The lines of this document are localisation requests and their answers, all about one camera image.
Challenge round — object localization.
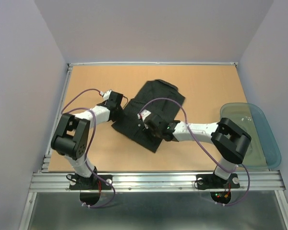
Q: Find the black pinstriped long sleeve shirt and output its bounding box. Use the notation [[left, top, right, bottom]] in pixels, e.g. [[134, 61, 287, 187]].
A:
[[112, 79, 185, 153]]

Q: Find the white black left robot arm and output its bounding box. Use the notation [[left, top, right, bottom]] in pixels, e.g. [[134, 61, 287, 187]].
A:
[[50, 90, 125, 190]]

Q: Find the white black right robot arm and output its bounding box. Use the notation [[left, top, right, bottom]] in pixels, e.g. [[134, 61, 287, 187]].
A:
[[139, 110, 252, 187]]

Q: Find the translucent blue plastic bin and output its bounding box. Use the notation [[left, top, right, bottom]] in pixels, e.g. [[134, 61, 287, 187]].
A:
[[220, 103, 281, 170]]

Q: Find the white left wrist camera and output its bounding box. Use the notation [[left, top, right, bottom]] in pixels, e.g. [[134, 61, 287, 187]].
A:
[[99, 90, 112, 101]]

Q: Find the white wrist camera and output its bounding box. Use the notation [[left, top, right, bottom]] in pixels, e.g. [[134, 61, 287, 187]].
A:
[[137, 109, 151, 122], [99, 90, 112, 101]]

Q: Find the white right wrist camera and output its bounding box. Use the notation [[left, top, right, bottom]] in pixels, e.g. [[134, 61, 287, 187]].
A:
[[137, 109, 151, 122]]

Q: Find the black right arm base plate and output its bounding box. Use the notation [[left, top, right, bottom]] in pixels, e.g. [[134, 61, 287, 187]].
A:
[[194, 173, 240, 190]]

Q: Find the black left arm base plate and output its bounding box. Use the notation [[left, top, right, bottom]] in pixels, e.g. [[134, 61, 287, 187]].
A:
[[66, 173, 111, 190]]

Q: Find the aluminium table frame rail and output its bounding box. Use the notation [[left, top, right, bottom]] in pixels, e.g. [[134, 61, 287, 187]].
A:
[[18, 61, 288, 230]]

